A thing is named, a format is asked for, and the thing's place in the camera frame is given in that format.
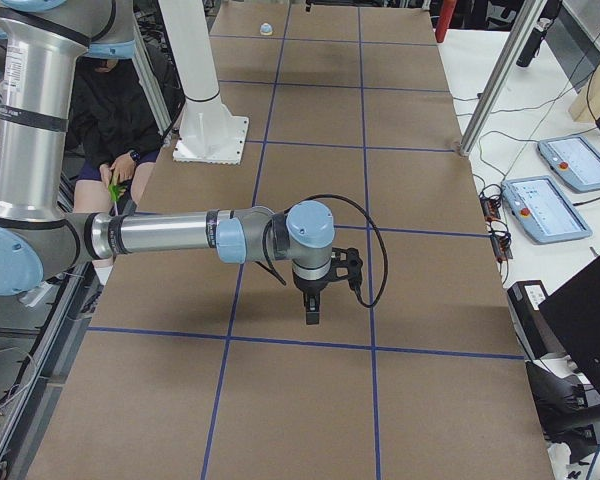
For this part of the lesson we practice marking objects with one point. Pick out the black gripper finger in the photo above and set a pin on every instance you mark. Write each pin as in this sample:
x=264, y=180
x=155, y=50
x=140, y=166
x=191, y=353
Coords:
x=312, y=309

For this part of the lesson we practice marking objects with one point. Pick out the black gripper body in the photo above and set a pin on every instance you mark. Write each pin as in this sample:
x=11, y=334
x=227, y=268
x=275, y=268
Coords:
x=310, y=289

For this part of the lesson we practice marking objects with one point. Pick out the blue call bell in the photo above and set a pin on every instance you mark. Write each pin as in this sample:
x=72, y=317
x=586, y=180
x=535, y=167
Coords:
x=266, y=29

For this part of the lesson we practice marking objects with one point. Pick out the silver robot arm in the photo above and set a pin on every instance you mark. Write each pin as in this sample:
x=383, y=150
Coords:
x=38, y=240

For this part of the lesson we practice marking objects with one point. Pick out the orange circuit board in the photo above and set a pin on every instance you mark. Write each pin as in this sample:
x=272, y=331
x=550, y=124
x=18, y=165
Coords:
x=497, y=229

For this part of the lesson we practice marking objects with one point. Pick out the black box with label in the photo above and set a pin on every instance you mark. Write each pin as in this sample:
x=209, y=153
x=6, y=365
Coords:
x=537, y=337

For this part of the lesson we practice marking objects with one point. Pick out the near teach pendant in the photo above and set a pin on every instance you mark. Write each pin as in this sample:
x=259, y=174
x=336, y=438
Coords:
x=545, y=213

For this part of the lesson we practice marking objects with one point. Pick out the teach pendant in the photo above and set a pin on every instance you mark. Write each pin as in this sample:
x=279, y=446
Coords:
x=574, y=160
x=545, y=213

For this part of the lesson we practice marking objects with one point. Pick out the seated person in black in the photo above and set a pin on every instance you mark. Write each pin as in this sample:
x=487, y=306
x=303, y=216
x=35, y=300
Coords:
x=114, y=125

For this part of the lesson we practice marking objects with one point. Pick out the black laptop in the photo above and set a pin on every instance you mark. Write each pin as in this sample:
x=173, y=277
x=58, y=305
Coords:
x=573, y=314

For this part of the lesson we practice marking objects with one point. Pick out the far teach pendant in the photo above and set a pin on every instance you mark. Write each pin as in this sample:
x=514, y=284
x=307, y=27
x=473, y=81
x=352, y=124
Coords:
x=574, y=160

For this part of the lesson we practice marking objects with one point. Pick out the red fire extinguisher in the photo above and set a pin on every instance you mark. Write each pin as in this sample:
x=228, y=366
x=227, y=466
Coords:
x=445, y=17

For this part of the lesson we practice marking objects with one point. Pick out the black handheld device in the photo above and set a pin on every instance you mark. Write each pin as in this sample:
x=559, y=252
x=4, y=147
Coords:
x=532, y=45

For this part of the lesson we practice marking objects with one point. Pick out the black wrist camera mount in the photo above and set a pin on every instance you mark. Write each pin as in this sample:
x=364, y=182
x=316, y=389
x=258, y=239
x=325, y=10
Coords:
x=346, y=265

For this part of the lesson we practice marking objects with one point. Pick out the white camera mast with base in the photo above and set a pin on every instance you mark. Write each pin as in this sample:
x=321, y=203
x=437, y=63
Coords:
x=208, y=132

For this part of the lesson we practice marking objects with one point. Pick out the green handled tool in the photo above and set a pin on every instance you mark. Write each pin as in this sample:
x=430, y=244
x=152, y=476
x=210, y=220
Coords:
x=116, y=191

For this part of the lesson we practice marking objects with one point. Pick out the aluminium frame post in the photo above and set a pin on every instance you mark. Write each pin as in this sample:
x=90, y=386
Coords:
x=526, y=19

